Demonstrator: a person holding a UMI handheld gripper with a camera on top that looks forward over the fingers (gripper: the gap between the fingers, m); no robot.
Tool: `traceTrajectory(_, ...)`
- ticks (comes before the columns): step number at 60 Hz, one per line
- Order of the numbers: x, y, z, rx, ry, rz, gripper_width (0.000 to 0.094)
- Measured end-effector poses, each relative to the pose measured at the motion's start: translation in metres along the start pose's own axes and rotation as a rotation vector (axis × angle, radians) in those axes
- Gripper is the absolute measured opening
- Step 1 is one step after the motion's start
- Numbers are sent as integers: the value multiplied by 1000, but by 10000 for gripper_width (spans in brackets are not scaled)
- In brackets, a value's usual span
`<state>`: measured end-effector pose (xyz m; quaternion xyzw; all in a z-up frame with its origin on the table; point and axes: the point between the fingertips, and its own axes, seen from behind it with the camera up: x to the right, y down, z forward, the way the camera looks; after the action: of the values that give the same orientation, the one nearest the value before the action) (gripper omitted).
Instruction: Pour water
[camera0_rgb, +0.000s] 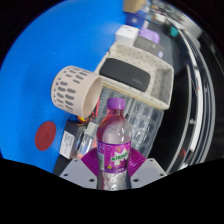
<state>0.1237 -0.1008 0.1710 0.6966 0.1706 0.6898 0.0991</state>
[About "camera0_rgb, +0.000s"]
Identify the black rectangular speaker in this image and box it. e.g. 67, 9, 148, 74
99, 57, 152, 93

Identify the grey small-parts drawer cabinet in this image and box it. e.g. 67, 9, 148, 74
131, 101, 165, 158
98, 86, 143, 134

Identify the teal lamp head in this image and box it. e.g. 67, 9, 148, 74
169, 25, 179, 37

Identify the yellow multimeter with red leads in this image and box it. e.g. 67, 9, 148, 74
76, 99, 101, 127

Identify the purple bag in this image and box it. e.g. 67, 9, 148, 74
139, 28, 161, 44

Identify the black box with white label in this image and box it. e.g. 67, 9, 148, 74
59, 118, 88, 160

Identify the black workbench shelf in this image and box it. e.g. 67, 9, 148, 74
156, 26, 218, 174

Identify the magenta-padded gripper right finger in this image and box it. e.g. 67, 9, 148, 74
126, 147, 167, 190

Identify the white perforated plastic basket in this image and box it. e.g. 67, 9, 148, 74
94, 42, 175, 111

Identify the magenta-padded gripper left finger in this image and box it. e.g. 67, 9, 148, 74
59, 147, 100, 190

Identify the flat round red coaster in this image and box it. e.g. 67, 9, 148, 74
34, 120, 58, 152

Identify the clear box with coloured parts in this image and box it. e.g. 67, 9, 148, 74
74, 121, 101, 160

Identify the dark grey flat box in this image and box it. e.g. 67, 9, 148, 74
133, 34, 166, 60

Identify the beige perforated cup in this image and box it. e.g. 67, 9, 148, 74
50, 65, 105, 119

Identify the purple-capped clear drink bottle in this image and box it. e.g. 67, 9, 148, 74
95, 97, 133, 191

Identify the blue box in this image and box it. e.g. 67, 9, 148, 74
125, 11, 149, 29

